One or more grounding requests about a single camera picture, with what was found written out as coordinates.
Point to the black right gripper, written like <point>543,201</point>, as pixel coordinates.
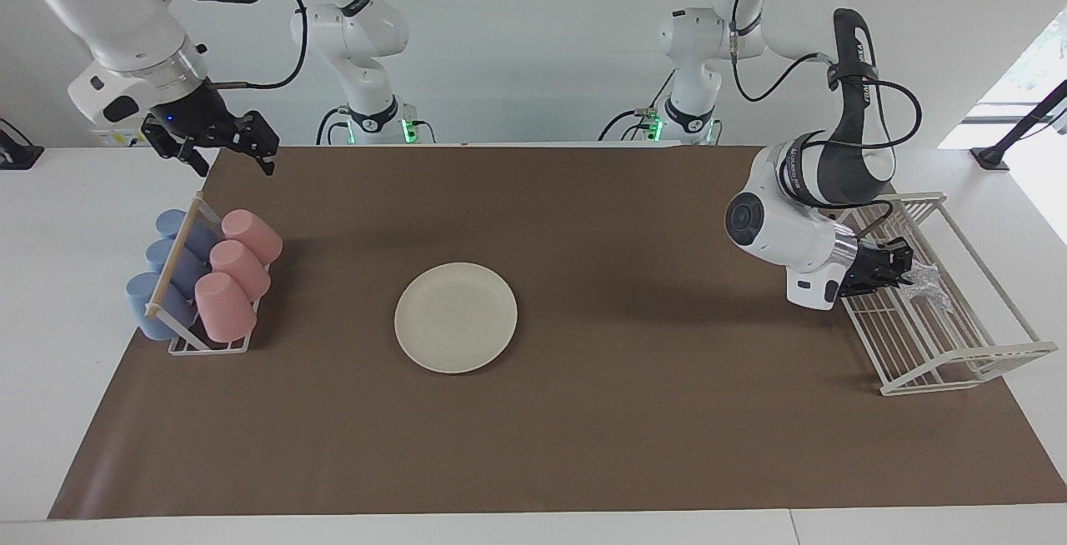
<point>196,112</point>

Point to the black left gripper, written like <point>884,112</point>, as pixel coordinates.
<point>867,270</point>

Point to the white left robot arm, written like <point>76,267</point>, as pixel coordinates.
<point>775,228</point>

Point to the cream round plate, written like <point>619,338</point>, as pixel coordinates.
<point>456,318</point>

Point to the blue plastic cup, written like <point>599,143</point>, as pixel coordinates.
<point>146,303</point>
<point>171,222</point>
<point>162,255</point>

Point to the pink plastic cup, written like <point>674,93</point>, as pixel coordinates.
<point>252,237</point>
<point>225,307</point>
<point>242,270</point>

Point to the white cup holder rack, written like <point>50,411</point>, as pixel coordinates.
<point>177,255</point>

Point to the black angled stand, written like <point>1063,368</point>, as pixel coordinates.
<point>1013,132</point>

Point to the black table clamp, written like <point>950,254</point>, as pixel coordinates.
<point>18,155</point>

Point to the brown table mat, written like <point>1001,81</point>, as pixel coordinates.
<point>633,445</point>

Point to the white wall socket box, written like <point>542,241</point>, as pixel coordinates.
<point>112,138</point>

